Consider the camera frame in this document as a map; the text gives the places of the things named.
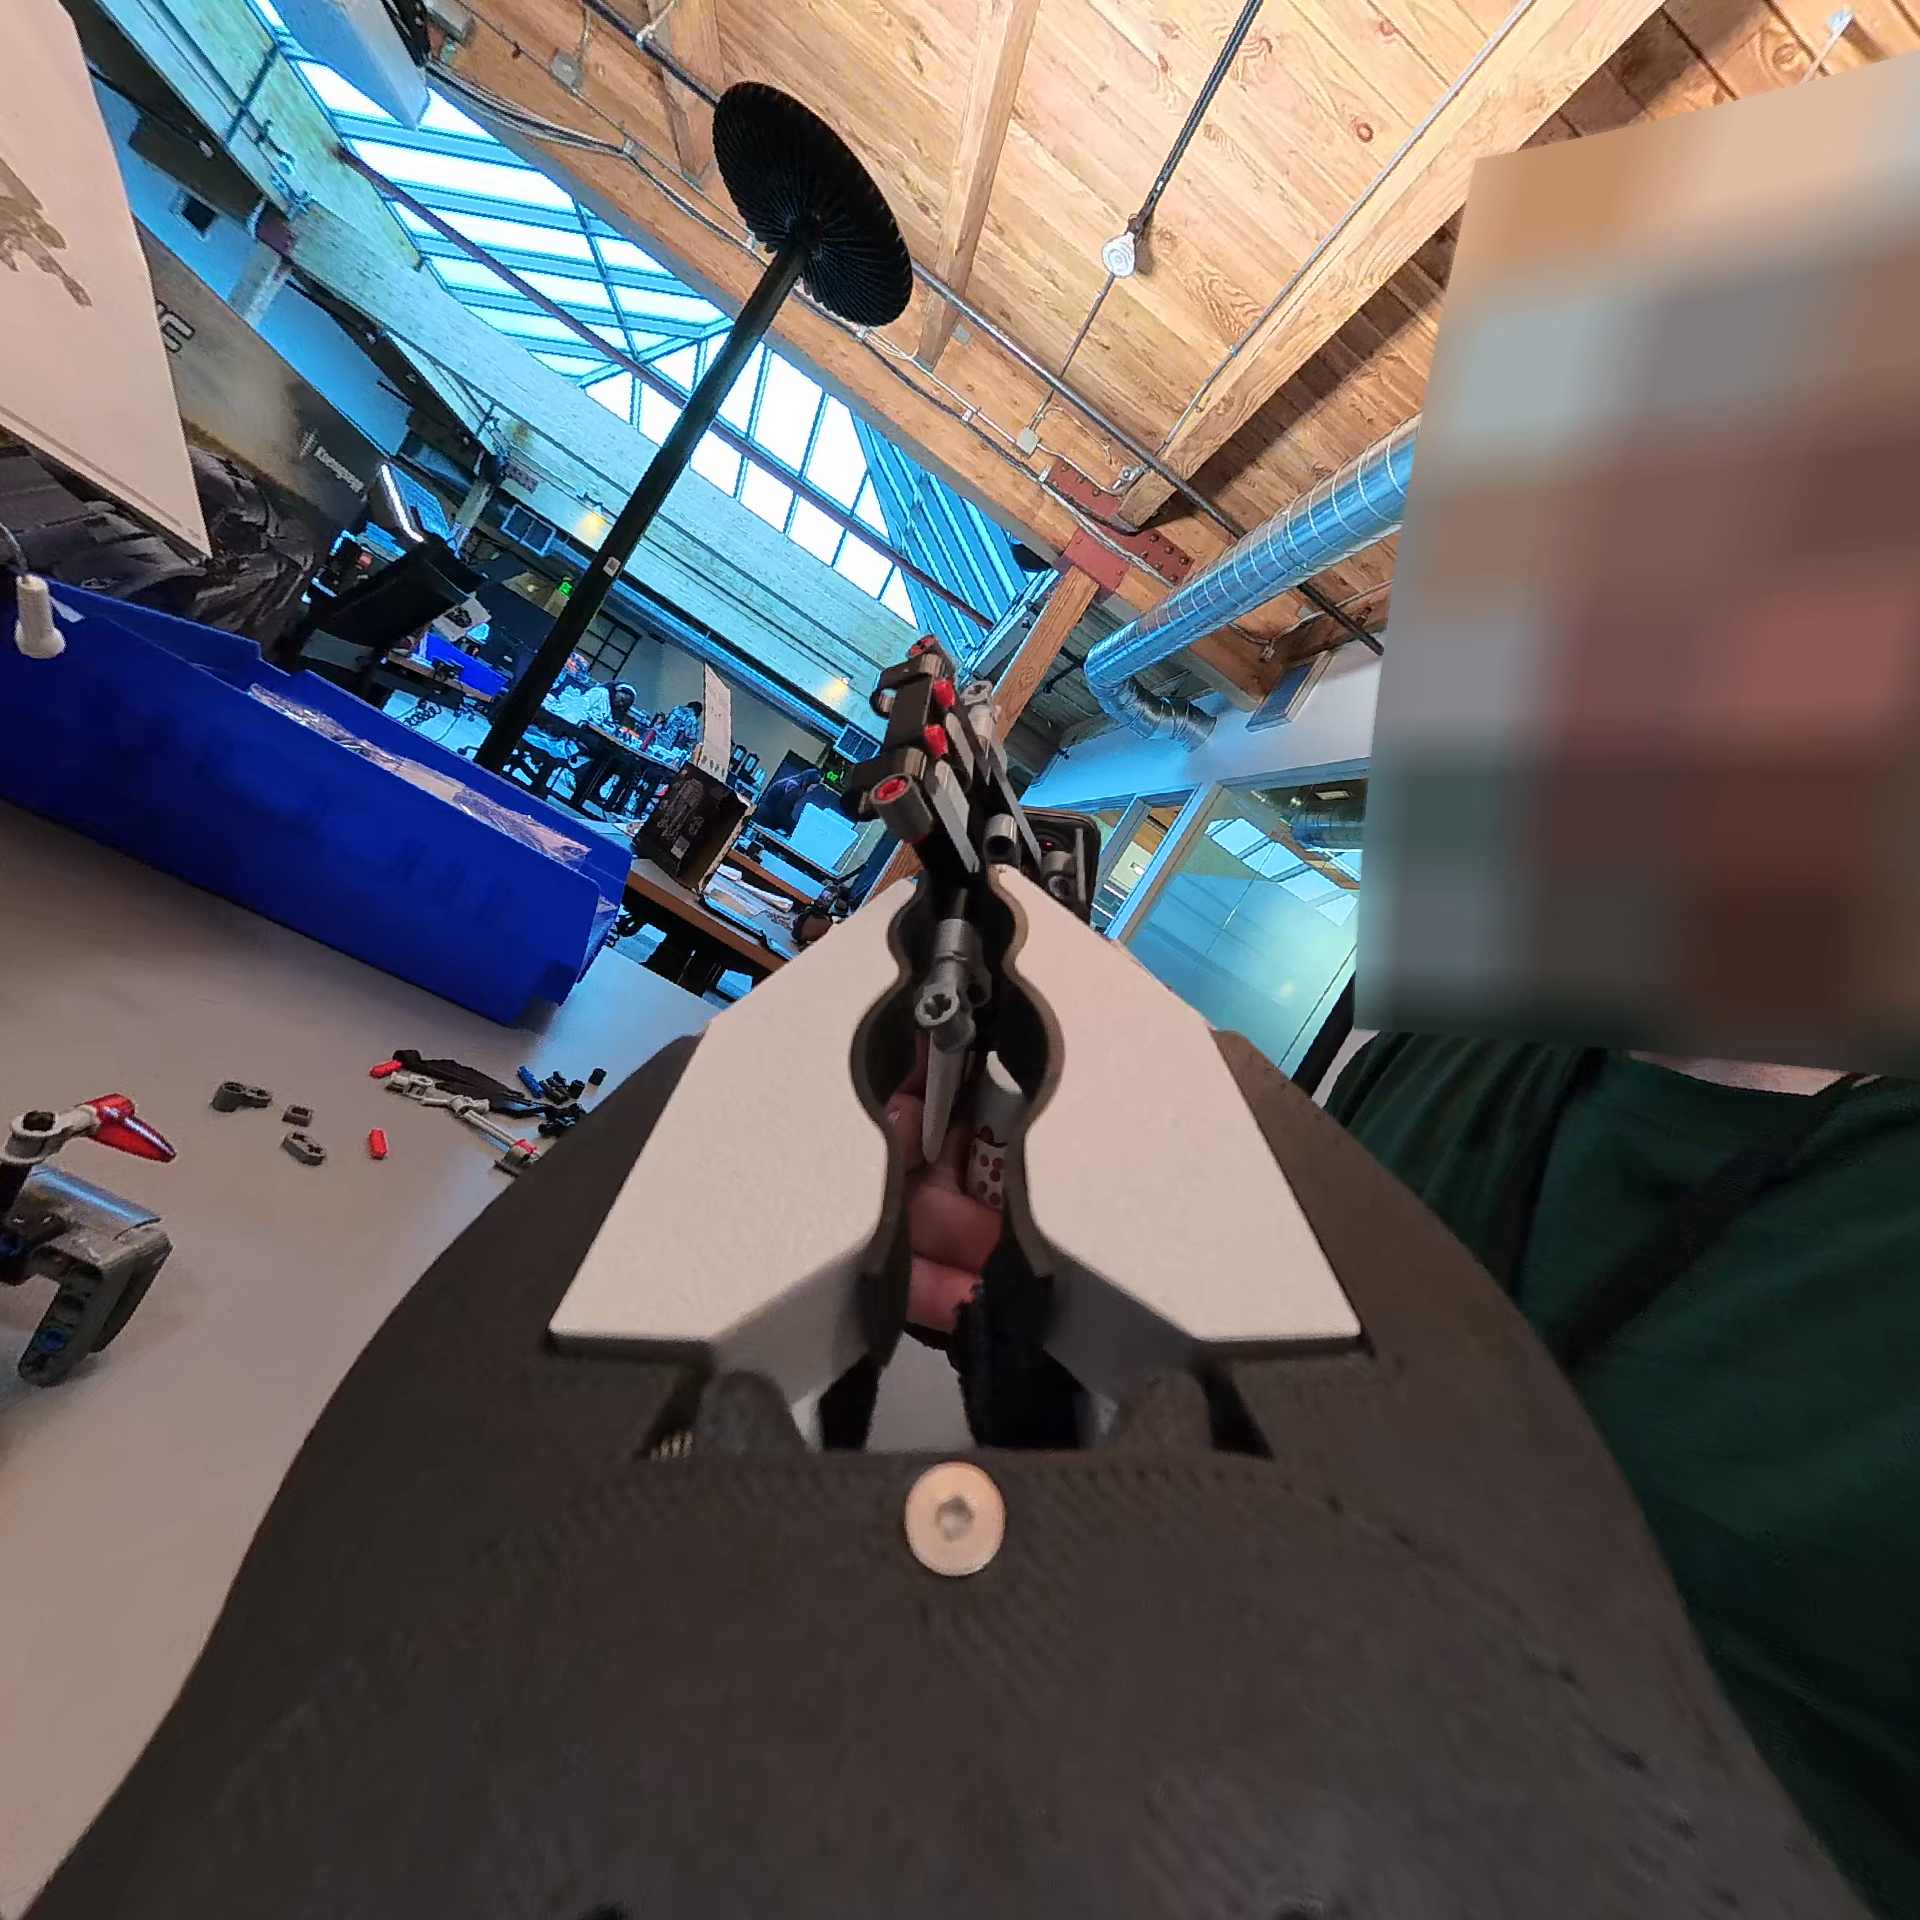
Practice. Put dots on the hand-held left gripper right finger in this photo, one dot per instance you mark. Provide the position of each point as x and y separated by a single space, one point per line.
1184 1201

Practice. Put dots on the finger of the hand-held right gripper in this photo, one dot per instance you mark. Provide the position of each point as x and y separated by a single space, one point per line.
940 1095

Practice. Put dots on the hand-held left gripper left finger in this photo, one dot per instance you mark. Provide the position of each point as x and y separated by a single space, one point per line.
720 1201

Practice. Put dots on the small black grey lego subassembly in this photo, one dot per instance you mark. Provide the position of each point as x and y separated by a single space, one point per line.
932 780

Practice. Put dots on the long grey lego axle assembly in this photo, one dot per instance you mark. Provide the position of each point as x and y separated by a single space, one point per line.
464 1110

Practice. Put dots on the pile of black lego pieces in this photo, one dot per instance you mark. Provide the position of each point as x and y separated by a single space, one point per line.
451 1073

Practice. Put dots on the grey two-hole lego connector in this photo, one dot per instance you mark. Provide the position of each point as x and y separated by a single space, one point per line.
305 1148
240 1098

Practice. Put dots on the large lego vehicle model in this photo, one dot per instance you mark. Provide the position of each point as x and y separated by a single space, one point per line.
91 1244

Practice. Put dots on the dark lego set box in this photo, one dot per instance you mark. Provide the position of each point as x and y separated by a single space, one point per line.
254 541

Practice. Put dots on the open lego instruction booklet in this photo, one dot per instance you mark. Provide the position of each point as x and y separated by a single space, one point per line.
91 300

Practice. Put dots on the person's right hand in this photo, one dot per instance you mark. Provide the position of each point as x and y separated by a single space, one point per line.
944 1244

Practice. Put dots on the dark printed box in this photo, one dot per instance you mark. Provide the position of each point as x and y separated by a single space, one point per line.
693 826

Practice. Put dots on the clear plastic bags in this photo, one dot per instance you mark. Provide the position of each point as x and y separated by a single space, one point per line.
451 797

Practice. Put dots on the ceiling spot lamp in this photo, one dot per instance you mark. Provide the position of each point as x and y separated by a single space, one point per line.
1128 255

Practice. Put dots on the blue plastic bin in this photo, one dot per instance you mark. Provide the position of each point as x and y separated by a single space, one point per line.
224 811

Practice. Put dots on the black monitor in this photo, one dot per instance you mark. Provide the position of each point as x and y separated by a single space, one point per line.
382 599

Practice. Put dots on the black pole with round disc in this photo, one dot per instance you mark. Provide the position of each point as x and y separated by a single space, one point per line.
809 196

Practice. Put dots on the spiral metal air duct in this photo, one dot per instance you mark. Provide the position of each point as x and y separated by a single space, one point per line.
1261 557

